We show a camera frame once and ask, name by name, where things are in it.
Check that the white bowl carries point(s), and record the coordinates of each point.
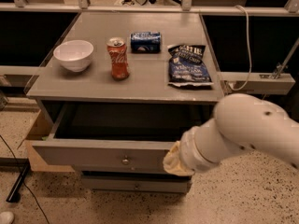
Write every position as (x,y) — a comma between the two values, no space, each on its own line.
(74,55)

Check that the grey top drawer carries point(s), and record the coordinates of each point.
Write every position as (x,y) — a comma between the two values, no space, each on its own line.
(126,138)

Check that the metal railing frame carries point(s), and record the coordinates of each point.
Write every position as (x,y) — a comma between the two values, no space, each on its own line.
(149,6)

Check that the white shoe tip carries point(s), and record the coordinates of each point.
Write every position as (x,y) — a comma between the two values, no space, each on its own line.
(6,217)

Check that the cardboard box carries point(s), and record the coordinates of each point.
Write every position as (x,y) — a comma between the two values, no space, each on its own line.
(39,129)

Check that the blue soda can lying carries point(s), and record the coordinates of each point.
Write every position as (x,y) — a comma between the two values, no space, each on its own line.
(145,42)

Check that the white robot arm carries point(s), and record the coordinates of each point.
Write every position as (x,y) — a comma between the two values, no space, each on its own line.
(239,124)

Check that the grey bottom drawer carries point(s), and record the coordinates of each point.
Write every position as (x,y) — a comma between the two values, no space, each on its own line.
(136,182)

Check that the red cola can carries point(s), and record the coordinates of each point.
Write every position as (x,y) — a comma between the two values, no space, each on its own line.
(117,50)

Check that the blue chip bag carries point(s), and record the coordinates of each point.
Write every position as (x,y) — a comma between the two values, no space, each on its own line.
(186,66)

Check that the grey drawer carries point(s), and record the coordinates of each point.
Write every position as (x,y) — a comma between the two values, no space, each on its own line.
(136,182)
(126,138)

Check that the grey drawer cabinet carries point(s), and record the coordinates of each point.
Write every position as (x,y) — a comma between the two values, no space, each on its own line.
(148,80)

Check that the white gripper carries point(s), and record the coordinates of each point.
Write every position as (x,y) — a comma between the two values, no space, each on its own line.
(188,153)

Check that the black floor bar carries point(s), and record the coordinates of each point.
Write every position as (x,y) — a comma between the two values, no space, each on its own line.
(14,195)

